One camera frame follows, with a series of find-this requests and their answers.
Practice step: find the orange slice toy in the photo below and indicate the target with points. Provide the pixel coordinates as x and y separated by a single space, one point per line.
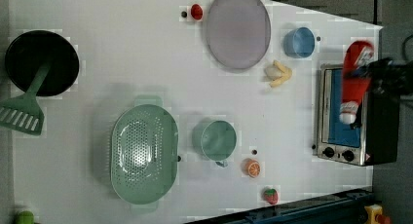
252 168

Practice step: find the black toaster oven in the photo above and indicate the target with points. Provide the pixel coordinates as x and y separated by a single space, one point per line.
370 140

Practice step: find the grey round plate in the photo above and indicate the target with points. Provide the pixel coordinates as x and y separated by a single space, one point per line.
238 32

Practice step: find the red strawberry toy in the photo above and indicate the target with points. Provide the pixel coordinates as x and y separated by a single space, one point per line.
271 196

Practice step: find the green oval colander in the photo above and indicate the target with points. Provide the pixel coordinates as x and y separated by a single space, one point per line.
143 158

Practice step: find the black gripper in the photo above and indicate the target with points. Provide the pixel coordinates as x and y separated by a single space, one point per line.
391 78

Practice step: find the green spatula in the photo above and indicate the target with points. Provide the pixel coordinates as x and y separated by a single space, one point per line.
23 113

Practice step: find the green toy block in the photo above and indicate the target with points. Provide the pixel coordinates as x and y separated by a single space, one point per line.
24 217

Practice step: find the blue bowl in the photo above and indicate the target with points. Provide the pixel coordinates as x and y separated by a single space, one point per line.
299 43

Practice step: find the red ketchup bottle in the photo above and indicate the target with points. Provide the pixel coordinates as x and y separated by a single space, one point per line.
354 82

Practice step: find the green cup with handle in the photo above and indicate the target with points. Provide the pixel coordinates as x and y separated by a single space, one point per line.
214 139

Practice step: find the peeled toy banana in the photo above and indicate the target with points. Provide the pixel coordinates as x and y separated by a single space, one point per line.
278 73

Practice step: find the small red tomato toy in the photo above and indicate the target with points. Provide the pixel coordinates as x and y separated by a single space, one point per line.
196 12

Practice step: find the blue crate edge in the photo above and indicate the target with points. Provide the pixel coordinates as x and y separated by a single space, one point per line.
339 208

